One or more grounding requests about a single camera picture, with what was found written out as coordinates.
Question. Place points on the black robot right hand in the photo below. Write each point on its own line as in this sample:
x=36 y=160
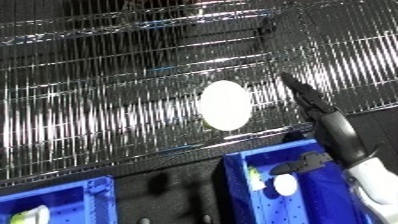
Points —
x=337 y=136

